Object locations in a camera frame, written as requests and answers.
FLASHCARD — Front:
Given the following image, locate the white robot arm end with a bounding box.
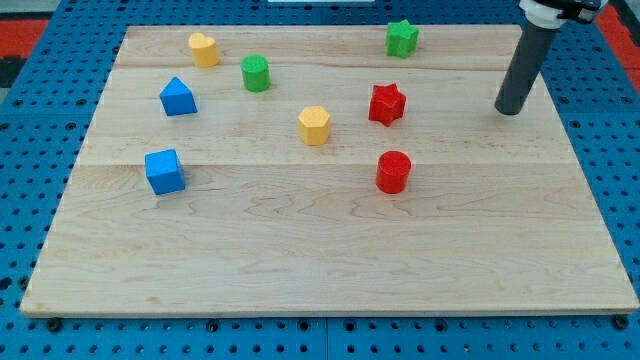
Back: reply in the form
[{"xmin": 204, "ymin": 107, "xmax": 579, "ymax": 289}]
[{"xmin": 518, "ymin": 0, "xmax": 608, "ymax": 30}]

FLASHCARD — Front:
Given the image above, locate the red star block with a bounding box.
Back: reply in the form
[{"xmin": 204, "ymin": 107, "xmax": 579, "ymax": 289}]
[{"xmin": 368, "ymin": 83, "xmax": 406, "ymax": 127}]

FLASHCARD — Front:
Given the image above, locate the green star block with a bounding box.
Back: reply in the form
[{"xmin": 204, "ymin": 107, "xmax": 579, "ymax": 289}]
[{"xmin": 385, "ymin": 20, "xmax": 420, "ymax": 59}]

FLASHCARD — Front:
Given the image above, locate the yellow hexagon block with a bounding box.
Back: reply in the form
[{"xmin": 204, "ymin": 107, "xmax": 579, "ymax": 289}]
[{"xmin": 298, "ymin": 106, "xmax": 331, "ymax": 146}]

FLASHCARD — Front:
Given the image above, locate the red cylinder block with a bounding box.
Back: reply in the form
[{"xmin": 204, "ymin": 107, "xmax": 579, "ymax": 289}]
[{"xmin": 375, "ymin": 150, "xmax": 412, "ymax": 194}]

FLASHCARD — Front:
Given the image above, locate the light wooden board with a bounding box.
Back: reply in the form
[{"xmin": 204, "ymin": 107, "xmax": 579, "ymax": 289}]
[{"xmin": 21, "ymin": 25, "xmax": 639, "ymax": 318}]

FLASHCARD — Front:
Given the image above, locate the green cylinder block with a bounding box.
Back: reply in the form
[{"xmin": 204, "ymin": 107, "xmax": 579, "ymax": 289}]
[{"xmin": 241, "ymin": 54, "xmax": 271, "ymax": 92}]

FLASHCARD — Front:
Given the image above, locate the blue cube block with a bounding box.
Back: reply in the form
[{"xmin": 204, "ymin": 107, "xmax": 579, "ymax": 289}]
[{"xmin": 144, "ymin": 149, "xmax": 186, "ymax": 195}]

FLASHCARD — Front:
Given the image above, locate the blue triangle block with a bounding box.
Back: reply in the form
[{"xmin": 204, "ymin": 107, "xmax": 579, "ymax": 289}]
[{"xmin": 159, "ymin": 77, "xmax": 198, "ymax": 116}]

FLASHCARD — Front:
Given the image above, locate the yellow heart block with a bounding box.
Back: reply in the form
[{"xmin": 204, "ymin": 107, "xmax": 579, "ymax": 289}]
[{"xmin": 188, "ymin": 33, "xmax": 220, "ymax": 68}]

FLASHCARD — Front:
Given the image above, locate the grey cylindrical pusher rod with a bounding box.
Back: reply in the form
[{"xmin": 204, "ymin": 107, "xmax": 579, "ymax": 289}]
[{"xmin": 494, "ymin": 21, "xmax": 557, "ymax": 116}]

